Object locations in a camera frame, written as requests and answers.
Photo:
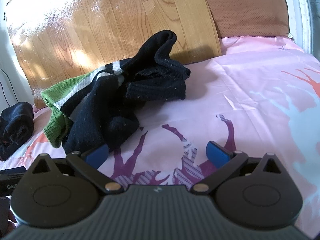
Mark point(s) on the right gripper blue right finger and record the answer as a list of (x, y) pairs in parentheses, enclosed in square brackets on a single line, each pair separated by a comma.
[(227, 164)]

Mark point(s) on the brown perforated cushion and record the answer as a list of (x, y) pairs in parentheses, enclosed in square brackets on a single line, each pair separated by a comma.
[(240, 18)]

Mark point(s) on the wood pattern vinyl sheet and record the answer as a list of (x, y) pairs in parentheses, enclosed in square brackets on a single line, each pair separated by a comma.
[(55, 40)]

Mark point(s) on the pink deer print bedsheet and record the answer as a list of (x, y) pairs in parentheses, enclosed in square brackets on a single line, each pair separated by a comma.
[(261, 96)]

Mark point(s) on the navy green striped knit sweater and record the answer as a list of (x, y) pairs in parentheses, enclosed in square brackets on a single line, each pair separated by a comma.
[(99, 108)]

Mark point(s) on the dark navy folded garment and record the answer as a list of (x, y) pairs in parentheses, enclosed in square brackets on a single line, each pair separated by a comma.
[(17, 126)]

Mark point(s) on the white window frame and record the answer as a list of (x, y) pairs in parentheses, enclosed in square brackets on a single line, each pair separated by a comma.
[(304, 24)]

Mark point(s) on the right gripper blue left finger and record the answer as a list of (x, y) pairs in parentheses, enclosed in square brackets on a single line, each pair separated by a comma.
[(85, 165)]

